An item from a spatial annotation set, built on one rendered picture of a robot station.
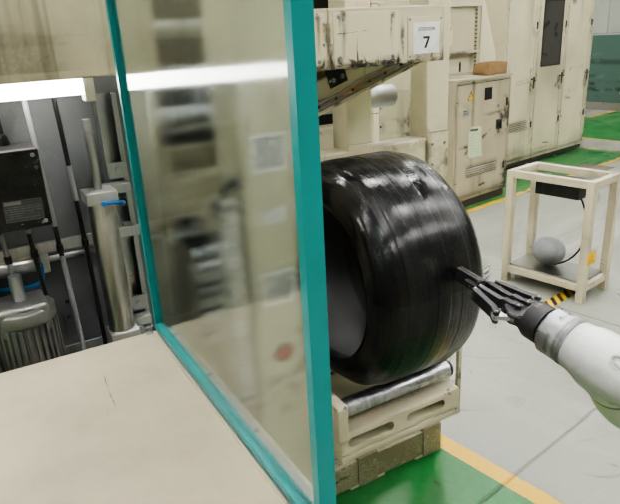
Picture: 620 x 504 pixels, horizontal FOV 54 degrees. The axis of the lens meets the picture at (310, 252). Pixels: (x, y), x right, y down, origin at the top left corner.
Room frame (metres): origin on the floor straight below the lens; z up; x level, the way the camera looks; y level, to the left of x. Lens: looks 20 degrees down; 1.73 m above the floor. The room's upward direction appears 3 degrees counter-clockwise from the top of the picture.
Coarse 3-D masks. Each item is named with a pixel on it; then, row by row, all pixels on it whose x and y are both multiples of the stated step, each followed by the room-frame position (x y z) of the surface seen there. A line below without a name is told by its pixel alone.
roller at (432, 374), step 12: (420, 372) 1.31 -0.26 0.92; (432, 372) 1.32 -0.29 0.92; (444, 372) 1.33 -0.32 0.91; (384, 384) 1.26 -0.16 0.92; (396, 384) 1.27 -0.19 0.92; (408, 384) 1.27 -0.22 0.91; (420, 384) 1.29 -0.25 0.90; (348, 396) 1.22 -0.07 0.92; (360, 396) 1.22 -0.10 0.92; (372, 396) 1.23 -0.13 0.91; (384, 396) 1.24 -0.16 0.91; (396, 396) 1.25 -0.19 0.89; (348, 408) 1.19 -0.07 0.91; (360, 408) 1.20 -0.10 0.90
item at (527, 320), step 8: (536, 304) 1.00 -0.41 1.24; (544, 304) 1.00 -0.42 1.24; (504, 312) 1.04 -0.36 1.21; (512, 312) 1.02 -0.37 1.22; (520, 312) 1.02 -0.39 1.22; (528, 312) 0.99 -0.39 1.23; (536, 312) 0.98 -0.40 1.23; (544, 312) 0.98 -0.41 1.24; (520, 320) 1.00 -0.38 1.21; (528, 320) 0.98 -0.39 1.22; (536, 320) 0.97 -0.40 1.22; (520, 328) 0.99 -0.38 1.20; (528, 328) 0.98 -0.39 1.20; (536, 328) 0.97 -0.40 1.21; (528, 336) 0.98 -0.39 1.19
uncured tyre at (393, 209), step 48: (336, 192) 1.29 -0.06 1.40; (384, 192) 1.25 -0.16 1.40; (432, 192) 1.29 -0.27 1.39; (336, 240) 1.68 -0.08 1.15; (384, 240) 1.17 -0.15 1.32; (432, 240) 1.20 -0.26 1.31; (336, 288) 1.62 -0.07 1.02; (384, 288) 1.14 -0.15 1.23; (432, 288) 1.16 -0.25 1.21; (336, 336) 1.50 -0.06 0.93; (384, 336) 1.14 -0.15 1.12; (432, 336) 1.16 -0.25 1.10
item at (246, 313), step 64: (128, 0) 0.84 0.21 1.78; (192, 0) 0.64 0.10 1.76; (256, 0) 0.51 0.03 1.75; (128, 64) 0.88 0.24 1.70; (192, 64) 0.65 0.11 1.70; (256, 64) 0.52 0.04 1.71; (128, 128) 0.92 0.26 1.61; (192, 128) 0.67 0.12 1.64; (256, 128) 0.53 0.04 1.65; (192, 192) 0.70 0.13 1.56; (256, 192) 0.54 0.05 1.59; (320, 192) 0.46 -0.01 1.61; (192, 256) 0.73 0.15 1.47; (256, 256) 0.55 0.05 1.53; (320, 256) 0.46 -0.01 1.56; (192, 320) 0.76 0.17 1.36; (256, 320) 0.56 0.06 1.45; (320, 320) 0.46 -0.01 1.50; (256, 384) 0.58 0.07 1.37; (320, 384) 0.45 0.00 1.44; (256, 448) 0.58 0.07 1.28; (320, 448) 0.45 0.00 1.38
